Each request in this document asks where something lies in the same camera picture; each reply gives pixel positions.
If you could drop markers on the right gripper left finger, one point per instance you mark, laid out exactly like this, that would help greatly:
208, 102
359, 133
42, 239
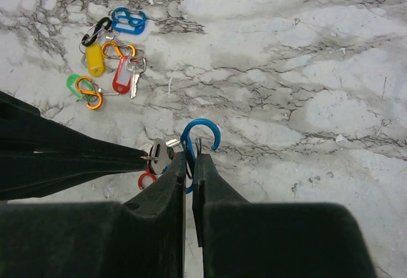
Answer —
143, 237

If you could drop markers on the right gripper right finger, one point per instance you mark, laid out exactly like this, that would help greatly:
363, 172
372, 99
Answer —
244, 239

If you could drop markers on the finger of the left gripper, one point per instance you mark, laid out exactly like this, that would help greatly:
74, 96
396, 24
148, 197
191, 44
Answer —
40, 157

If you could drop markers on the red carabiner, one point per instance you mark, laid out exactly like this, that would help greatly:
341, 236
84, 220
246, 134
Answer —
145, 180

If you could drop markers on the green tag key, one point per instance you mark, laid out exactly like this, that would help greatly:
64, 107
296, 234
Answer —
84, 84

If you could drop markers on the black tag key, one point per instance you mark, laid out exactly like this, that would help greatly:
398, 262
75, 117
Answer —
160, 153

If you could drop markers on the orange carabiner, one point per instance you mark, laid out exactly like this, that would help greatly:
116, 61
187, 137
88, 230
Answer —
113, 50
89, 93

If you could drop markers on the blue carabiner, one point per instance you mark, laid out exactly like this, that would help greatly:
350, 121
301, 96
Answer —
124, 15
192, 148

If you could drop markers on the red tag key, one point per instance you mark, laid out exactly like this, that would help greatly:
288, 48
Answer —
127, 75

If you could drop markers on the yellow tag key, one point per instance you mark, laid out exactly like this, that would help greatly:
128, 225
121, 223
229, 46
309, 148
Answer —
93, 60

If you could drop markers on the black carabiner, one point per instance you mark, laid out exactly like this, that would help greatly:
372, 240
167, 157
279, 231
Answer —
102, 26

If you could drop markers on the blue tag key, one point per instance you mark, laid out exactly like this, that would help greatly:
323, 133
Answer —
125, 27

